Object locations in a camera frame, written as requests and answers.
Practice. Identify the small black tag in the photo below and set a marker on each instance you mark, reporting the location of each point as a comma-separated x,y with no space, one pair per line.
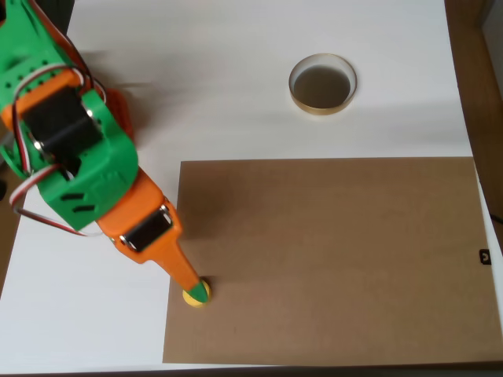
485,257

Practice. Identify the round shallow metal dish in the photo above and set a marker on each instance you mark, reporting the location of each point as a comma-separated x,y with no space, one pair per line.
322,111

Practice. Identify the brown cardboard board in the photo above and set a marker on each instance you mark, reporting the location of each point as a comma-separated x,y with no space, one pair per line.
322,259

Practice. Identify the small yellow plastic piece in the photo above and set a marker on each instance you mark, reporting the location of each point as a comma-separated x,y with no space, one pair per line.
188,300

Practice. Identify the orange robot base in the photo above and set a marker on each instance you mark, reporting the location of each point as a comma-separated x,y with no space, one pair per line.
122,114

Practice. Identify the orange gripper with servo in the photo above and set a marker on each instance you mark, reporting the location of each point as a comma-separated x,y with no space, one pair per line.
146,232

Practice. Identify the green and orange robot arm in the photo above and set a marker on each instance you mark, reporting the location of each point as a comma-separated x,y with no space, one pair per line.
106,165

